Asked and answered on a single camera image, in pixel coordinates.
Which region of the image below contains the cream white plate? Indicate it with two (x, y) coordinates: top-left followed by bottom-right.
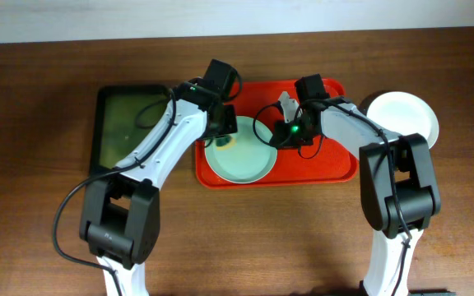
(367, 91), (439, 149)

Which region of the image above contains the light green plate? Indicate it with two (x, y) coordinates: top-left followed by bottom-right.
(204, 116), (277, 184)

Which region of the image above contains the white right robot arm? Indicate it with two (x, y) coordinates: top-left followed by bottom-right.
(269, 94), (441, 295)

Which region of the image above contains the red plastic tray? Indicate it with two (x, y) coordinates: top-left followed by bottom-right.
(194, 80), (357, 189)

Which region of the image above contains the black tray with green liquid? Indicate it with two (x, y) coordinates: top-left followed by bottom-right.
(89, 85), (169, 174)

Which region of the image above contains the yellow green sponge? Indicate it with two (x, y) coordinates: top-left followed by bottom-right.
(215, 135), (236, 150)

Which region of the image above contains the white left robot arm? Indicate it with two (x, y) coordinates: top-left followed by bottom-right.
(79, 78), (237, 295)

